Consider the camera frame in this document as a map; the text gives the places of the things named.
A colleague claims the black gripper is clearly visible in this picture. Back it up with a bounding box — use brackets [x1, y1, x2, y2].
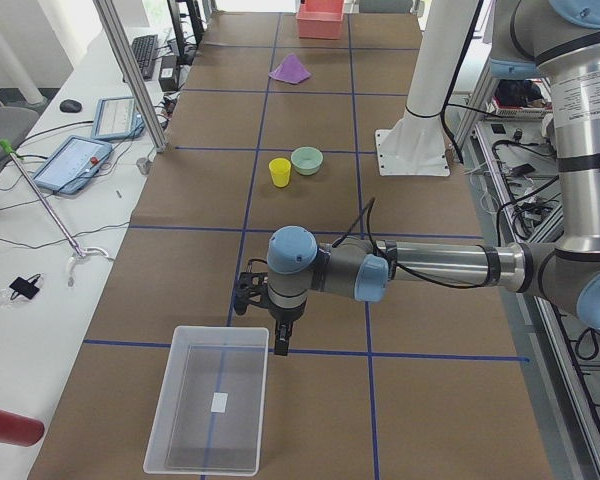
[271, 305, 303, 356]

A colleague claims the yellow plastic cup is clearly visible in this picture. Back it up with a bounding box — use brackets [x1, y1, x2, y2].
[268, 157, 292, 188]

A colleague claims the mint green bowl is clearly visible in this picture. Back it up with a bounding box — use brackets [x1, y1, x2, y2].
[291, 146, 324, 176]

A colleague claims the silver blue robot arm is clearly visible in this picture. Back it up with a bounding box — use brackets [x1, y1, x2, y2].
[263, 1, 600, 355]

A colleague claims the clear plastic bin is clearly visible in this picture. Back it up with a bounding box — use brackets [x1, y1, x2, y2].
[143, 326, 269, 477]

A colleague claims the purple crumpled cloth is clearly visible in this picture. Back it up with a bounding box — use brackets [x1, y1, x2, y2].
[269, 53, 312, 85]

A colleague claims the black small clip device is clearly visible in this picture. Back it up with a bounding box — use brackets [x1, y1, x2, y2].
[0, 273, 44, 306]

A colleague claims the near blue teach pendant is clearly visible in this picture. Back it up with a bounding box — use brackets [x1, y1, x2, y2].
[33, 135, 113, 195]

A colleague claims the blue teach pendant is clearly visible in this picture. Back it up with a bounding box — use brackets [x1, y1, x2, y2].
[91, 96, 144, 141]
[33, 135, 113, 195]

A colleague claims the far blue teach pendant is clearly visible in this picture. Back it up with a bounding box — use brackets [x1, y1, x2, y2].
[91, 96, 144, 141]

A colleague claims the black power adapter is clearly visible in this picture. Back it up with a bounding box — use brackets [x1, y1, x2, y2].
[158, 55, 180, 92]

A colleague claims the red bottle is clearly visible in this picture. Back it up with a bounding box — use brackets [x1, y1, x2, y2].
[0, 409, 45, 447]

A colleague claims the black computer mouse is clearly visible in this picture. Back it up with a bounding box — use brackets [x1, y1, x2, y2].
[59, 99, 83, 113]

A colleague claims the pink plastic bin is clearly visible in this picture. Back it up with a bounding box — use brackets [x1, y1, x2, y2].
[296, 0, 344, 40]

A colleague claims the black keyboard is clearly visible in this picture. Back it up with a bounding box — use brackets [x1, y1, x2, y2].
[130, 34, 158, 80]

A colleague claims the reacher grabber stick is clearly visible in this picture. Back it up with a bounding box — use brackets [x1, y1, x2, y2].
[0, 139, 115, 287]

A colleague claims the grey office chair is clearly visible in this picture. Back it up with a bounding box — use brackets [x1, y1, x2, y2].
[0, 74, 41, 169]

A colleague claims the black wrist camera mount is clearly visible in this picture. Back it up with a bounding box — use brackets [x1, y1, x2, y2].
[233, 272, 271, 316]

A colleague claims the white pedestal column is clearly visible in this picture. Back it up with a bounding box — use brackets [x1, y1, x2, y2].
[375, 0, 483, 177]

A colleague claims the aluminium frame post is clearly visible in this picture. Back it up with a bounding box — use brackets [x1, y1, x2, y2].
[93, 0, 167, 153]

